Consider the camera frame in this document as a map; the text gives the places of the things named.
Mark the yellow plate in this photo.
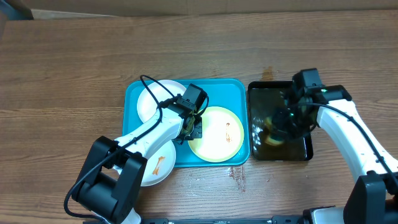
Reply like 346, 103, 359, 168
188, 106, 244, 162

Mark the white plate with thin smear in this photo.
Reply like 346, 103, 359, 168
137, 80, 186, 123

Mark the green yellow sponge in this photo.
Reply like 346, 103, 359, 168
264, 117, 284, 146

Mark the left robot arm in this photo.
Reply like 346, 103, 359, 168
63, 84, 209, 223

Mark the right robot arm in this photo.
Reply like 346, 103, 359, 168
285, 68, 397, 224

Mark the blue plastic tray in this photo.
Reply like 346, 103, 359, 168
122, 78, 251, 168

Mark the black water tray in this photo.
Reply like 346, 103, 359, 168
248, 81, 313, 161

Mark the white plate with orange stain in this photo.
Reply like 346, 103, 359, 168
112, 139, 177, 187

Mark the cardboard backdrop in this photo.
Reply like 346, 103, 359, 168
0, 0, 398, 21

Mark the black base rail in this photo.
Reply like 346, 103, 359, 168
141, 215, 311, 224

